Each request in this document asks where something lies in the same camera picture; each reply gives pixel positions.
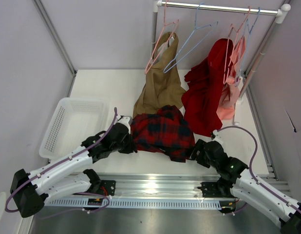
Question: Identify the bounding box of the red plaid skirt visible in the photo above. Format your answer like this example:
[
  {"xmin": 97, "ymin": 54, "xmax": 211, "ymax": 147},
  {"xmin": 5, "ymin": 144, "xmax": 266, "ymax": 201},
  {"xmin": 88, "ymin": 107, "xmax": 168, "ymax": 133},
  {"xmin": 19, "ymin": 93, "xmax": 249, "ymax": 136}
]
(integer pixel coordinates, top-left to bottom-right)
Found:
[{"xmin": 131, "ymin": 105, "xmax": 195, "ymax": 163}]

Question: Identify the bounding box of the light blue wire hanger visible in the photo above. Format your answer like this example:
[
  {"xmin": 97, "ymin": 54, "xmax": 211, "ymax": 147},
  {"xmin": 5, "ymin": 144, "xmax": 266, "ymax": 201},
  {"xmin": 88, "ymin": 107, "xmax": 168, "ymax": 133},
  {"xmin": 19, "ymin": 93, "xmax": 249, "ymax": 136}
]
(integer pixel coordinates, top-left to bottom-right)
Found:
[{"xmin": 163, "ymin": 2, "xmax": 219, "ymax": 73}]

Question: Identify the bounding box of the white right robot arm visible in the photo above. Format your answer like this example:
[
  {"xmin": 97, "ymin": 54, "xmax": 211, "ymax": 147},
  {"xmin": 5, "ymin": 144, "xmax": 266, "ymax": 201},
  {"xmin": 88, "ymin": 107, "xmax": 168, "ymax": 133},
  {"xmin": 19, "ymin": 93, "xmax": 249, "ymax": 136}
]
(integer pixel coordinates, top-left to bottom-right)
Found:
[{"xmin": 190, "ymin": 139, "xmax": 301, "ymax": 234}]

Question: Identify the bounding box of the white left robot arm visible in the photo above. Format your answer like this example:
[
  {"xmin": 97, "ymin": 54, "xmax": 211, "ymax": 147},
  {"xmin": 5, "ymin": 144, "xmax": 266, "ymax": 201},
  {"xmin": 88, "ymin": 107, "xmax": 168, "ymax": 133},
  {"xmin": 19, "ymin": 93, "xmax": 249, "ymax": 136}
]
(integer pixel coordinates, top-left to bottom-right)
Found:
[{"xmin": 9, "ymin": 116, "xmax": 133, "ymax": 218}]

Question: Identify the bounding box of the tan skirt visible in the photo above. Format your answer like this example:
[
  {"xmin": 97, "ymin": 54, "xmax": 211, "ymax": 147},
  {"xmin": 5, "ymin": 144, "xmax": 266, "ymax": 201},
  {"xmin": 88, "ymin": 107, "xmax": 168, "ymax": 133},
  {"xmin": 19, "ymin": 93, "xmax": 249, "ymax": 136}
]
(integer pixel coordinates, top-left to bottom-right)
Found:
[{"xmin": 133, "ymin": 33, "xmax": 185, "ymax": 117}]

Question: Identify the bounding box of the blue hanger at right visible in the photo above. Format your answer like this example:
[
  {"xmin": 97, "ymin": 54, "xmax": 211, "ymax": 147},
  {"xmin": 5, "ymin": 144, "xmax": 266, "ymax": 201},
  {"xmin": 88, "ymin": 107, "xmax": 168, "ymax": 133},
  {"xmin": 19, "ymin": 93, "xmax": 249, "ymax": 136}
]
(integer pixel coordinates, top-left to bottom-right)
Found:
[{"xmin": 235, "ymin": 7, "xmax": 261, "ymax": 87}]

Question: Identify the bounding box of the pink hanger with tan skirt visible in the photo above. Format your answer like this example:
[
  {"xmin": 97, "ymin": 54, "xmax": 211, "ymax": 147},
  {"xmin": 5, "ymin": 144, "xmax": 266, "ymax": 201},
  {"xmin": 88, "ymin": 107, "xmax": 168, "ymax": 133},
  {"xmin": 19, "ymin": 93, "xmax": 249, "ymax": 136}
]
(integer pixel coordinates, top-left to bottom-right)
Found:
[{"xmin": 144, "ymin": 0, "xmax": 179, "ymax": 75}]

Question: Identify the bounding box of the white perforated plastic basket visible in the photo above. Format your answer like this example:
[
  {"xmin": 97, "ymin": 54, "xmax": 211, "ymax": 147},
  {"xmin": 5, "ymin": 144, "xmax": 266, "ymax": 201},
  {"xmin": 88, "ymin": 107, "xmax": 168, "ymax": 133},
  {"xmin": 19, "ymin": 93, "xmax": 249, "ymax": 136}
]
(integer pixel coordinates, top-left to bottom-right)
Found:
[{"xmin": 39, "ymin": 97, "xmax": 108, "ymax": 160}]

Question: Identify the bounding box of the red garment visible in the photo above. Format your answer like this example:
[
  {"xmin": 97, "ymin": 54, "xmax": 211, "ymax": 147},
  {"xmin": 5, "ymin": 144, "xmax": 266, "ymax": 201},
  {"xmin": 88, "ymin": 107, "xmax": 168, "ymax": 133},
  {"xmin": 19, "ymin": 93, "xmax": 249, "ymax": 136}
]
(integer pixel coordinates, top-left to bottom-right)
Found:
[{"xmin": 181, "ymin": 39, "xmax": 233, "ymax": 137}]

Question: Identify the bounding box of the pink garment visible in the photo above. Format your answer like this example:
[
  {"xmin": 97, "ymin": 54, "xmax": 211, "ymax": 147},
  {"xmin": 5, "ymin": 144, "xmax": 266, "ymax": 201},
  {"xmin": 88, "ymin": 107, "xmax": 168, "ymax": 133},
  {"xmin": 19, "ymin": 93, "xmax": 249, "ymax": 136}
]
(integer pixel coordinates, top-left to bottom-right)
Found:
[{"xmin": 217, "ymin": 48, "xmax": 240, "ymax": 120}]

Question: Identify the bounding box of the metal clothes rack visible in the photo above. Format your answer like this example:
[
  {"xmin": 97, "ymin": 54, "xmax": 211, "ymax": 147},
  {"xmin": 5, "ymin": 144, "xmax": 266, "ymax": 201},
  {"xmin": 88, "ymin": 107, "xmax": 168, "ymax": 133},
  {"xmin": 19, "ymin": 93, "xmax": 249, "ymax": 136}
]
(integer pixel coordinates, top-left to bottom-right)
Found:
[{"xmin": 150, "ymin": 0, "xmax": 293, "ymax": 127}]

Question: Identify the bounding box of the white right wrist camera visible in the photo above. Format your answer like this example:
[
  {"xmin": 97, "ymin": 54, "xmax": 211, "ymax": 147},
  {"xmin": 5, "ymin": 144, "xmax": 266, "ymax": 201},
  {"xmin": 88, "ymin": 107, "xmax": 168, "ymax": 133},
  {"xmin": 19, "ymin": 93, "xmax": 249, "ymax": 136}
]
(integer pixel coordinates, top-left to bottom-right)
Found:
[{"xmin": 211, "ymin": 130, "xmax": 223, "ymax": 145}]

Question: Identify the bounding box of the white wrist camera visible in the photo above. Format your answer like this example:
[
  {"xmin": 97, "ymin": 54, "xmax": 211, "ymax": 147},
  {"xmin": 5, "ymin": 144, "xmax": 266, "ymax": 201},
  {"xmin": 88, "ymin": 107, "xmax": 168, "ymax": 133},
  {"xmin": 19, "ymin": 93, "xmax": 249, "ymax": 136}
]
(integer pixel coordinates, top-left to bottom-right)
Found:
[
  {"xmin": 211, "ymin": 130, "xmax": 223, "ymax": 145},
  {"xmin": 117, "ymin": 116, "xmax": 132, "ymax": 129}
]

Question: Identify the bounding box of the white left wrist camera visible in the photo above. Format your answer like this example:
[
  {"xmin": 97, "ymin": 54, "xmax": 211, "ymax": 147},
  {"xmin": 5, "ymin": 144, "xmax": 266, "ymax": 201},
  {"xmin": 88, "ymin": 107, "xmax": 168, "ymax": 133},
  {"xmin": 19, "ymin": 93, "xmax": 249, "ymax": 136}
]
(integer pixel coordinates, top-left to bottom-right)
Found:
[{"xmin": 117, "ymin": 116, "xmax": 132, "ymax": 129}]

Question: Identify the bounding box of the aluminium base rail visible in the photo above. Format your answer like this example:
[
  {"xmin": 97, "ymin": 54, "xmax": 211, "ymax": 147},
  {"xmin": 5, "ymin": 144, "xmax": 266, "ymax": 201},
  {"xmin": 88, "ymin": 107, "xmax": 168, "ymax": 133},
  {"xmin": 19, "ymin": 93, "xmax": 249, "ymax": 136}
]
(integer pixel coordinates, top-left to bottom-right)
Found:
[{"xmin": 65, "ymin": 173, "xmax": 292, "ymax": 202}]

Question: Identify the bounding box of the white slotted cable duct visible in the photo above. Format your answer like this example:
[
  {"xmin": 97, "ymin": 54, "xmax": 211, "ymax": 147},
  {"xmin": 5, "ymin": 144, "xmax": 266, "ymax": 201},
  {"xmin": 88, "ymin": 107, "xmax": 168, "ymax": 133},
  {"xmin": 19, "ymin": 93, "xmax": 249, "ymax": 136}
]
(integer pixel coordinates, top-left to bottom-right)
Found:
[{"xmin": 46, "ymin": 197, "xmax": 222, "ymax": 210}]

